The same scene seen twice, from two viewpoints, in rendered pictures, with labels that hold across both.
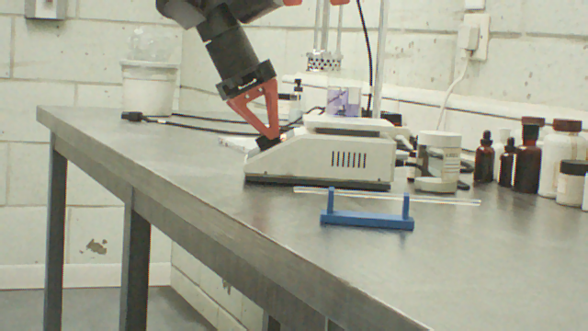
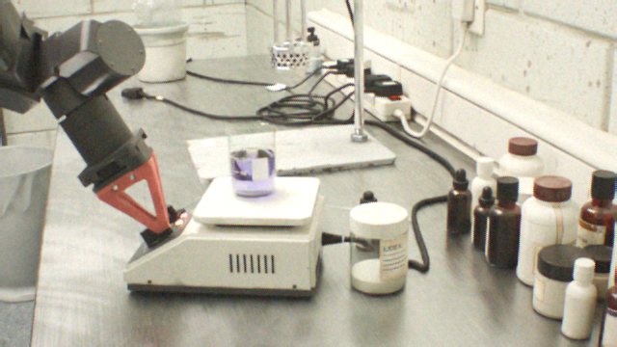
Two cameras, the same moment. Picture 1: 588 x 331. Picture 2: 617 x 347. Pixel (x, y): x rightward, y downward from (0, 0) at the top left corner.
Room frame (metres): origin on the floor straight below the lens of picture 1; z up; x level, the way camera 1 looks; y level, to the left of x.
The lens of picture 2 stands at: (0.64, -0.23, 1.13)
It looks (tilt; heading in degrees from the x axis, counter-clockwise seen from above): 19 degrees down; 8
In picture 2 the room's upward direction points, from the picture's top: 1 degrees counter-clockwise
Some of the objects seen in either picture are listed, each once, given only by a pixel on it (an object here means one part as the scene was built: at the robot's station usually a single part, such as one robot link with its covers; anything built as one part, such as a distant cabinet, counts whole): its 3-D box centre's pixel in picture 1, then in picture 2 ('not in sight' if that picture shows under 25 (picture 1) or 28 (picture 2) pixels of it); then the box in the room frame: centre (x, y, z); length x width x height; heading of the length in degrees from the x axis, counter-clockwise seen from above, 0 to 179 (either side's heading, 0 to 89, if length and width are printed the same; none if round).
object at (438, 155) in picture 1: (437, 162); (378, 249); (1.39, -0.20, 0.79); 0.06 x 0.06 x 0.08
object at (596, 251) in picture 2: not in sight; (598, 271); (1.38, -0.42, 0.77); 0.04 x 0.04 x 0.04
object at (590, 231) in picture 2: not in sight; (599, 222); (1.44, -0.43, 0.80); 0.04 x 0.04 x 0.11
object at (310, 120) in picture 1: (346, 122); (258, 200); (1.41, -0.07, 0.83); 0.12 x 0.12 x 0.01; 1
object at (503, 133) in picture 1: (502, 154); (484, 190); (1.57, -0.32, 0.79); 0.03 x 0.03 x 0.08
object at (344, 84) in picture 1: (343, 92); (250, 160); (1.42, -0.06, 0.87); 0.06 x 0.05 x 0.08; 58
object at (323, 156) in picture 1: (325, 153); (237, 236); (1.41, -0.04, 0.79); 0.22 x 0.13 x 0.08; 91
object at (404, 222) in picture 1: (367, 207); not in sight; (1.09, -0.08, 0.77); 0.10 x 0.03 x 0.04; 87
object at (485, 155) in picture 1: (485, 155); (460, 199); (1.54, -0.29, 0.79); 0.03 x 0.03 x 0.08
